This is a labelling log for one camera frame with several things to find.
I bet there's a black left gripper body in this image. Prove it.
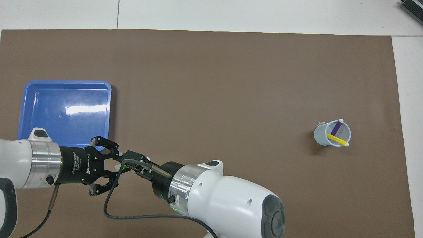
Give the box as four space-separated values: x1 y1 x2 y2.
61 147 105 185

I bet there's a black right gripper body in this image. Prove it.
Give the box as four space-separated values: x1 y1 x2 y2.
153 161 180 202

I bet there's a yellow pen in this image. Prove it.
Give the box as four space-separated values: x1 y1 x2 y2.
327 133 349 147

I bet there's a purple pen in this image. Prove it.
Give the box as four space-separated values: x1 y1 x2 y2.
331 119 344 136

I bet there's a blue plastic tray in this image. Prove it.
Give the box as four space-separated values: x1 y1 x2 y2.
17 80 112 148

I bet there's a brown table mat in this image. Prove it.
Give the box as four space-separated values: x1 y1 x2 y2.
0 29 415 238

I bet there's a pale blue translucent cup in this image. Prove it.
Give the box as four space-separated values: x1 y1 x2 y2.
314 120 351 147

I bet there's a striped dark device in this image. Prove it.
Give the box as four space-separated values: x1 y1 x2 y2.
399 0 423 25

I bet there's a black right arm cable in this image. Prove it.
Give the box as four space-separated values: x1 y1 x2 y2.
104 159 218 238

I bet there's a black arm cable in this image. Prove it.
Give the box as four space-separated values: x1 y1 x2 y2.
104 159 218 238
20 184 61 238

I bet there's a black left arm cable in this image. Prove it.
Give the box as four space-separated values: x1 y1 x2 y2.
20 184 61 238

